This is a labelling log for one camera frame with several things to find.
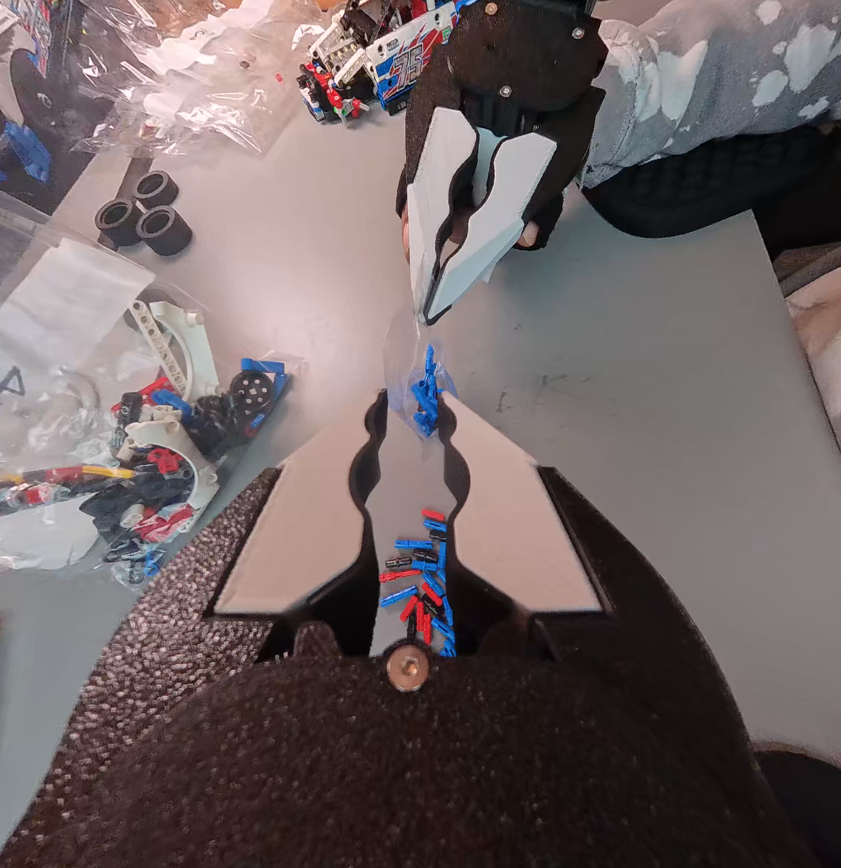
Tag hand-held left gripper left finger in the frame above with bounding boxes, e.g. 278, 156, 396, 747
213, 390, 397, 618

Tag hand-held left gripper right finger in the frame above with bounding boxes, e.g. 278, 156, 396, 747
437, 393, 604, 614

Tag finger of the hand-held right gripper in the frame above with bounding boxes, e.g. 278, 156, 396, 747
424, 129, 558, 328
405, 107, 479, 321

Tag pile of small plastic pins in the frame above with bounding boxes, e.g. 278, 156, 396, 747
378, 507, 458, 659

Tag clear bag of blue pins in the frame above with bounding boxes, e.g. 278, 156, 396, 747
383, 308, 462, 442

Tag person's right forearm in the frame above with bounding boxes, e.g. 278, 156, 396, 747
582, 0, 841, 192

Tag grey desk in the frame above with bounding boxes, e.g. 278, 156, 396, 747
0, 14, 841, 845

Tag person's right hand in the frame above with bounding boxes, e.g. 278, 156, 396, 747
396, 190, 568, 269

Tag white curved wheel arch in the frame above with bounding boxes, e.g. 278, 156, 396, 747
127, 301, 212, 402
117, 415, 222, 511

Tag white blue toy race truck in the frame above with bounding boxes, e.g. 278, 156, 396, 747
297, 0, 477, 124

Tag black toy wheel hub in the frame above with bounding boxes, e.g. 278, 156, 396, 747
230, 371, 273, 413

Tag pile of mixed brick parts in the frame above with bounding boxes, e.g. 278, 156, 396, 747
0, 359, 294, 585

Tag black quilted garment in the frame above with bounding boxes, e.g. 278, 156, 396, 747
583, 125, 841, 240

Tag empty clear plastic bags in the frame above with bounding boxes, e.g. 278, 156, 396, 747
75, 0, 326, 159

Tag black toy tire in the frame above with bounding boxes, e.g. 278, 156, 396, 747
136, 205, 194, 258
132, 170, 180, 212
95, 198, 145, 249

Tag clear bag with white label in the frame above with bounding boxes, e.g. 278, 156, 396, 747
0, 203, 158, 421

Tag printed instruction booklet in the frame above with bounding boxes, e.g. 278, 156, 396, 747
0, 0, 90, 212

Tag dark cloth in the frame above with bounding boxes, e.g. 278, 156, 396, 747
752, 749, 841, 868

